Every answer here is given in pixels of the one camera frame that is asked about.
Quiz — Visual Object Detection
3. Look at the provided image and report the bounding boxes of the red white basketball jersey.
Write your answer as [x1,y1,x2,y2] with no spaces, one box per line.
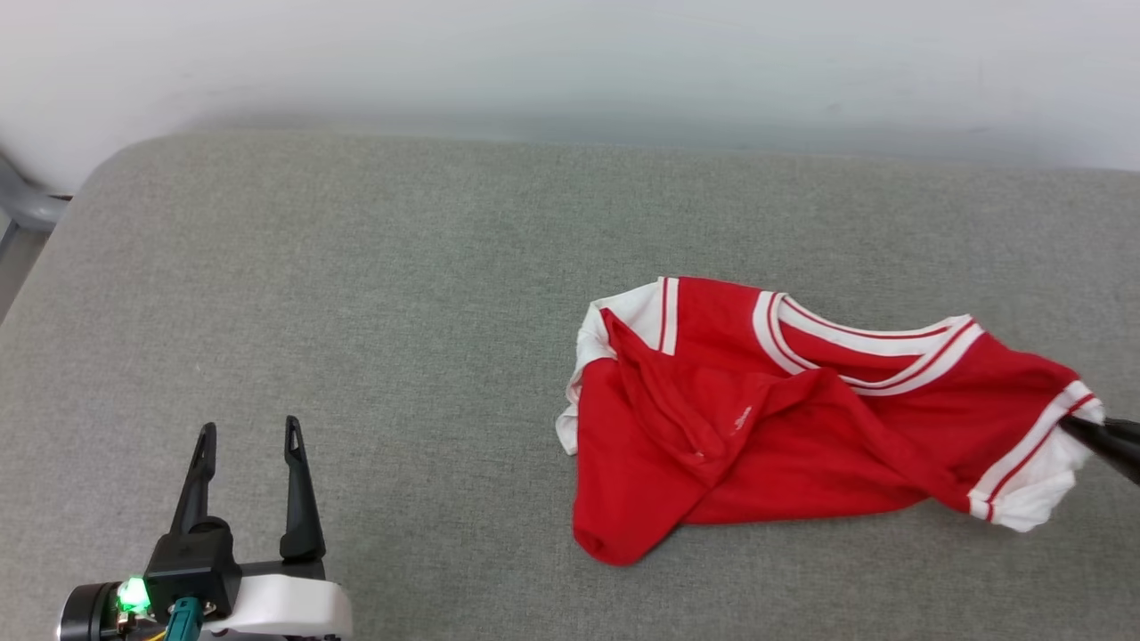
[556,276,1107,567]

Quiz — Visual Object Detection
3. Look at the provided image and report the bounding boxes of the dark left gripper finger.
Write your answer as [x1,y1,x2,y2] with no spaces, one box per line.
[169,422,219,535]
[280,415,327,562]

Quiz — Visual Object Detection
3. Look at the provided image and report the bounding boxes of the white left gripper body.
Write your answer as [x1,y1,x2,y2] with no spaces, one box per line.
[56,559,354,641]

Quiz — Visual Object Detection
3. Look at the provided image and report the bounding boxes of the grey metal frame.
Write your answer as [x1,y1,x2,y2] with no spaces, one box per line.
[0,151,72,259]

